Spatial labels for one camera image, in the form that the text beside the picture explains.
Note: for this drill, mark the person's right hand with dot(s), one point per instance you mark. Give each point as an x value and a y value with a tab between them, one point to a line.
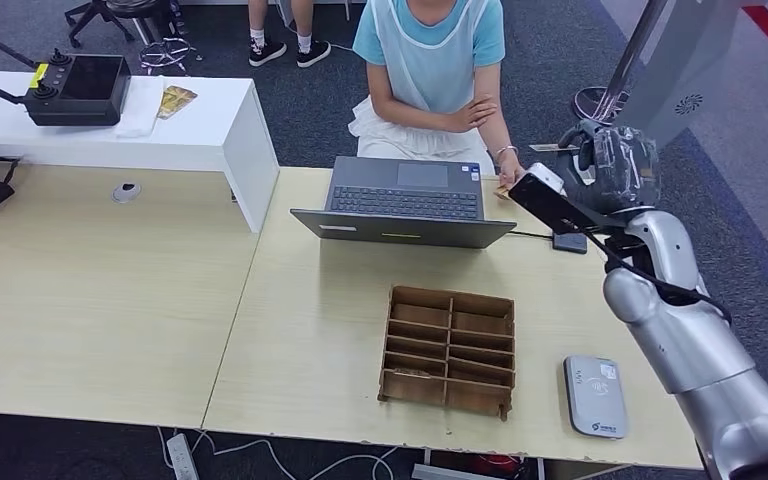
471	114

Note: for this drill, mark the person's left hand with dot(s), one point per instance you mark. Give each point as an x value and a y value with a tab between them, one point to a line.
510	173

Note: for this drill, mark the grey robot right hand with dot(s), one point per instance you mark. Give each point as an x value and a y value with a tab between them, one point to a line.
616	169

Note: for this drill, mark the person's right forearm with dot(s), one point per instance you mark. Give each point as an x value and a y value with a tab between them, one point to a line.
414	114

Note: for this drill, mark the person's left forearm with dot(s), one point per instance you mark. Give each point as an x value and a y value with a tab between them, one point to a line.
503	136

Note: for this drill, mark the seated person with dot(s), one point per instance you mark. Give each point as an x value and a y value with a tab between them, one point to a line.
424	73

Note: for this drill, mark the standing person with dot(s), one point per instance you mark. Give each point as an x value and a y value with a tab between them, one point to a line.
258	40

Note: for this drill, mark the grey card reader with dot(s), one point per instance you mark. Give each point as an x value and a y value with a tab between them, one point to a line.
596	397

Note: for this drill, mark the small black square box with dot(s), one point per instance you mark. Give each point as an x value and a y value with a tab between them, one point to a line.
569	244

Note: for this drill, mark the grey open laptop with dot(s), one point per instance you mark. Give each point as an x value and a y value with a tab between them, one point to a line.
404	202

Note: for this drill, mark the grey kiosk stand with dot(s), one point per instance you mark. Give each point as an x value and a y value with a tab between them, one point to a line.
689	66

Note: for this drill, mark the wooden compartment tray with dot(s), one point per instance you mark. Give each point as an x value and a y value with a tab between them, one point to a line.
450	324

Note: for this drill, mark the white table leg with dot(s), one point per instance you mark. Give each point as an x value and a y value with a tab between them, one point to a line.
284	10

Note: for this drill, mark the white desk riser shelf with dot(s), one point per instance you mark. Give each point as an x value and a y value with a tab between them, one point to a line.
212	126

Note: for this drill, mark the red object under desk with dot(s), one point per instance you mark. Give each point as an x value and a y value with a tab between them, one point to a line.
496	464

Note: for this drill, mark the yellow printed leaflet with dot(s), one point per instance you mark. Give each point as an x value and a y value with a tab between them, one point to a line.
176	101

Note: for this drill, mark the grey box under desk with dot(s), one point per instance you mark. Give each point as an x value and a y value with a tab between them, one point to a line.
440	474

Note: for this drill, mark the white folded cloth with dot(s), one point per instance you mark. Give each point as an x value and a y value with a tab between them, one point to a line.
139	109

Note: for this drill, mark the grey desk grommet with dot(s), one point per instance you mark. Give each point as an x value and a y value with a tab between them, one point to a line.
126	192

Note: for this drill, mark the black chair base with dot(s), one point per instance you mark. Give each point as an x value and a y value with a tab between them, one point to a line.
102	12

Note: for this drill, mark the black remote controller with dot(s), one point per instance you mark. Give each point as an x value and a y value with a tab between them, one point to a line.
86	89

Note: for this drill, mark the white power strip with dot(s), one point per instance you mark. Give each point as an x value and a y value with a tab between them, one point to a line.
182	458

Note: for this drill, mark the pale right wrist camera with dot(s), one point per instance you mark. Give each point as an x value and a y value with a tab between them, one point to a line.
546	199

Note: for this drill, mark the chrome stanchion post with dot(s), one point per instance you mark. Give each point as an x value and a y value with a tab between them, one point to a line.
612	86

